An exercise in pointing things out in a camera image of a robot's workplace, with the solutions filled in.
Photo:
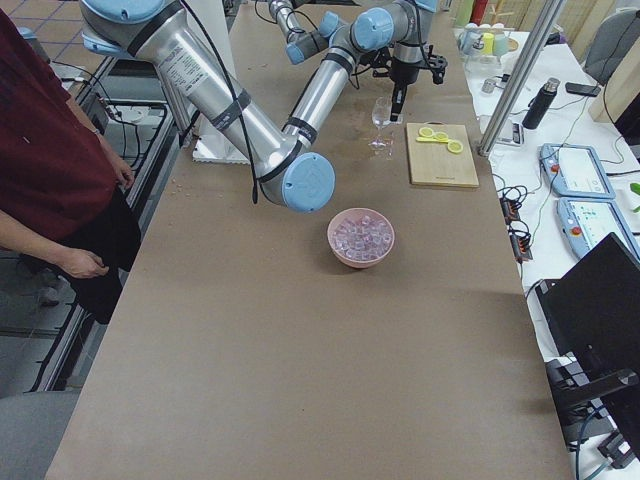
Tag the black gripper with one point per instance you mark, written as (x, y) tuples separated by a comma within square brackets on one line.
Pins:
[(404, 71)]

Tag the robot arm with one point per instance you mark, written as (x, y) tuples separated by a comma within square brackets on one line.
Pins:
[(284, 168), (301, 44)]

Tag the clear wine glass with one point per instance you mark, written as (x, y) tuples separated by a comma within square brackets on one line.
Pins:
[(380, 117)]

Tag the pile of clear ice cubes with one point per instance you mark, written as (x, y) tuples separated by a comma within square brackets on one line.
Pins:
[(363, 239)]

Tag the lemon slice middle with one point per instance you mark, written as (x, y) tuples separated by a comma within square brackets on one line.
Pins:
[(441, 136)]

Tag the yellow plastic knife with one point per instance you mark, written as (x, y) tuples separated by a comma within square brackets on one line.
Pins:
[(423, 139)]

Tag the lemon slice near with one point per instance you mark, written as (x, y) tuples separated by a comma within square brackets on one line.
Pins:
[(454, 146)]

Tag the bamboo cutting board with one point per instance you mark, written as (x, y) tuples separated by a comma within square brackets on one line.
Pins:
[(431, 164)]

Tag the yellow cup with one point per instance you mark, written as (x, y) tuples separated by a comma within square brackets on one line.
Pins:
[(485, 43)]

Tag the black water bottle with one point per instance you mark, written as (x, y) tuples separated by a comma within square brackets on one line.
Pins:
[(539, 106)]

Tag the pink bowl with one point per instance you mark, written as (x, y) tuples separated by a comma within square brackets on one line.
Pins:
[(352, 213)]

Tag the teach pendant upper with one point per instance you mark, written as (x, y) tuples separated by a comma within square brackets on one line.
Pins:
[(575, 171)]

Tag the teach pendant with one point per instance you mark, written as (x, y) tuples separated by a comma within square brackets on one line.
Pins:
[(575, 171), (587, 221)]

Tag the teach pendant lower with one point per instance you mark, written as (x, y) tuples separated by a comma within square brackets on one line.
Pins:
[(587, 221)]

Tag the black monitor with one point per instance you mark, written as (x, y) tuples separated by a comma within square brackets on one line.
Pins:
[(593, 313)]

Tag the person in red shirt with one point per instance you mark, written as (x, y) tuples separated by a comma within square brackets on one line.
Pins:
[(62, 184)]

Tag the aluminium frame post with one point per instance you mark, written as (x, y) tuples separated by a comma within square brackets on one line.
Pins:
[(524, 64)]

